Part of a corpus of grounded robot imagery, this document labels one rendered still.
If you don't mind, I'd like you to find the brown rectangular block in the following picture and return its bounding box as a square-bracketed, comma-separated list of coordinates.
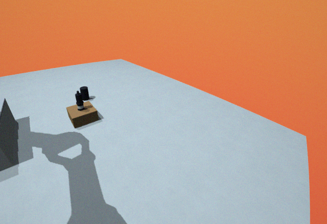
[66, 101, 99, 128]

